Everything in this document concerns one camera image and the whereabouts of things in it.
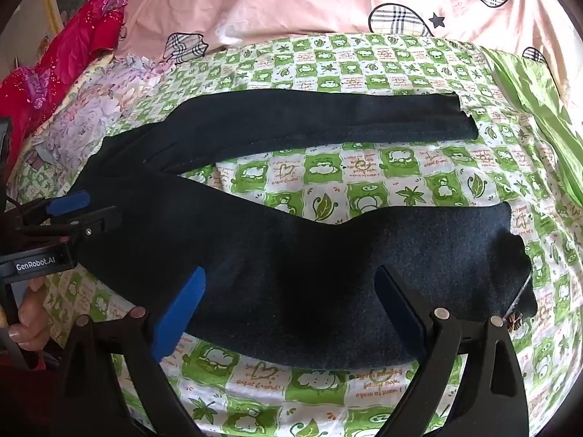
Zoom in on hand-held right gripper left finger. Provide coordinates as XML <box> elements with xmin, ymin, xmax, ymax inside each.
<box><xmin>52</xmin><ymin>266</ymin><xmax>208</xmax><ymax>437</ymax></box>

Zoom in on pink quilt with plaid hearts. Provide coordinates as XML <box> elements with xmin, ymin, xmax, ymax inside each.
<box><xmin>109</xmin><ymin>0</ymin><xmax>575</xmax><ymax>101</ymax></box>

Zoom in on person's left hand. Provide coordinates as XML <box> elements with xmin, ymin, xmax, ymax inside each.
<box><xmin>9</xmin><ymin>279</ymin><xmax>52</xmax><ymax>350</ymax></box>

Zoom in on dark navy pants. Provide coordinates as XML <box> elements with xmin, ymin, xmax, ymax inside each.
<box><xmin>68</xmin><ymin>86</ymin><xmax>539</xmax><ymax>371</ymax></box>

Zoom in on red sparkly cloth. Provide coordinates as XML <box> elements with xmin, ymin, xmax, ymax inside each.
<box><xmin>0</xmin><ymin>0</ymin><xmax>129</xmax><ymax>165</ymax></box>

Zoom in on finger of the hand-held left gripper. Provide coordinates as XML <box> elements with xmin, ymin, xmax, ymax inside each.
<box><xmin>20</xmin><ymin>206</ymin><xmax>121</xmax><ymax>243</ymax></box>
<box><xmin>5</xmin><ymin>190</ymin><xmax>93</xmax><ymax>228</ymax></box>

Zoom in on pale floral cloth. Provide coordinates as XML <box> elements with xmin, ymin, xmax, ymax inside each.
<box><xmin>27</xmin><ymin>52</ymin><xmax>176</xmax><ymax>171</ymax></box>

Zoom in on green checkered bedsheet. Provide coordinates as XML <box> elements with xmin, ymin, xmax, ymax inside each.
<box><xmin>9</xmin><ymin>34</ymin><xmax>583</xmax><ymax>437</ymax></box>

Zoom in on plain green cloth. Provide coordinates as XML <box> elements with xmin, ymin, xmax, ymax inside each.
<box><xmin>483</xmin><ymin>48</ymin><xmax>583</xmax><ymax>201</ymax></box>

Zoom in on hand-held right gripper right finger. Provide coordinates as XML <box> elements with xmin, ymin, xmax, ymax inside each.
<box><xmin>373</xmin><ymin>265</ymin><xmax>531</xmax><ymax>437</ymax></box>

